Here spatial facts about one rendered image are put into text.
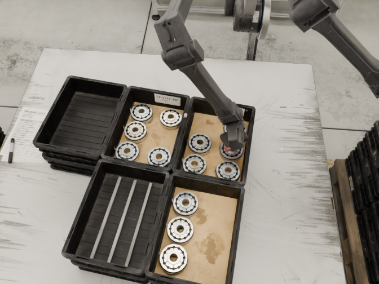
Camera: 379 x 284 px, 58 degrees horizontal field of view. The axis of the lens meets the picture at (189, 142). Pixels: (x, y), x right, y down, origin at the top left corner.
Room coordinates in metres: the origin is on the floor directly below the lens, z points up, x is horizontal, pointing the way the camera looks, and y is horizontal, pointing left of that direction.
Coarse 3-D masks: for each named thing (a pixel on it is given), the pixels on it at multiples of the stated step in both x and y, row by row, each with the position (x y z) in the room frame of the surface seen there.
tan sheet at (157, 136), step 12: (156, 108) 1.01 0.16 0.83; (168, 108) 1.01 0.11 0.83; (132, 120) 0.94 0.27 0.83; (156, 120) 0.94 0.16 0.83; (156, 132) 0.87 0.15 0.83; (168, 132) 0.87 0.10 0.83; (144, 144) 0.80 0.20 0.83; (156, 144) 0.80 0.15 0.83; (168, 144) 0.81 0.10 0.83; (144, 156) 0.74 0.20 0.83
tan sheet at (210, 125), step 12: (204, 120) 0.94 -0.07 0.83; (216, 120) 0.95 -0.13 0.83; (192, 132) 0.87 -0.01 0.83; (204, 132) 0.87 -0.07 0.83; (216, 132) 0.88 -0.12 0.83; (216, 144) 0.81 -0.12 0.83; (204, 156) 0.75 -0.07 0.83; (216, 156) 0.75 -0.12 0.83; (180, 168) 0.68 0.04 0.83; (240, 168) 0.69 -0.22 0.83
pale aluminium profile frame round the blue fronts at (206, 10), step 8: (152, 0) 2.72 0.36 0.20; (272, 0) 2.66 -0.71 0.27; (280, 0) 2.66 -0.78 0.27; (344, 0) 2.62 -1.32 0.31; (160, 8) 2.72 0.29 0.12; (192, 8) 2.70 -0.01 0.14; (200, 8) 2.70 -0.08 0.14; (208, 8) 2.70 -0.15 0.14; (216, 8) 2.70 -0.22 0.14; (152, 16) 2.74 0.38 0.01; (280, 16) 2.65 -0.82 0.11; (288, 16) 2.65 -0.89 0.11
